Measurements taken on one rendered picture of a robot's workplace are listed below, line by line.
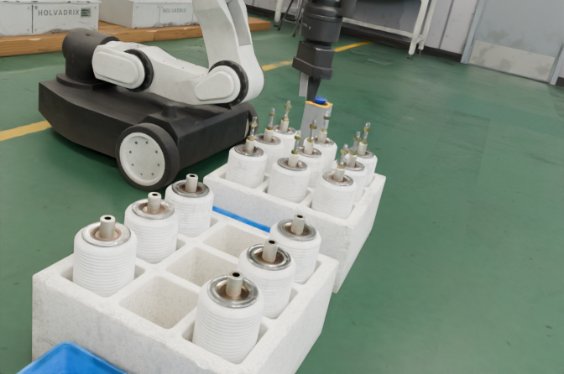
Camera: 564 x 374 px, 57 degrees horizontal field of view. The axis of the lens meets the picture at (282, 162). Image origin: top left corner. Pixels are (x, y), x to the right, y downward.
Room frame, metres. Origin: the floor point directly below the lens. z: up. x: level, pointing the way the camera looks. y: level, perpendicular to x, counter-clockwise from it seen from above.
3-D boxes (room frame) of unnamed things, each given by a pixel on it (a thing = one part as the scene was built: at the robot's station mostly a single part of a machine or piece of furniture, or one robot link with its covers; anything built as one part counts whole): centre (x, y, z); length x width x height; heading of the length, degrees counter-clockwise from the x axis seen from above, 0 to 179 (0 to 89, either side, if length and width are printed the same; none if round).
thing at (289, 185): (1.17, -0.03, 0.16); 0.10 x 0.10 x 0.18
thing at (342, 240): (1.29, -0.06, 0.09); 0.39 x 0.39 x 0.18; 72
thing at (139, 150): (1.40, 0.39, 0.10); 0.20 x 0.05 x 0.20; 70
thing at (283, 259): (0.74, -0.01, 0.25); 0.08 x 0.08 x 0.01
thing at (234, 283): (0.63, 0.03, 0.26); 0.02 x 0.02 x 0.03
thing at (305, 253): (0.85, -0.05, 0.16); 0.10 x 0.10 x 0.18
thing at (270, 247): (0.74, -0.01, 0.26); 0.02 x 0.02 x 0.03
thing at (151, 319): (0.78, 0.10, 0.09); 0.39 x 0.39 x 0.18; 69
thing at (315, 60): (1.18, -0.03, 0.54); 0.13 x 0.10 x 0.12; 32
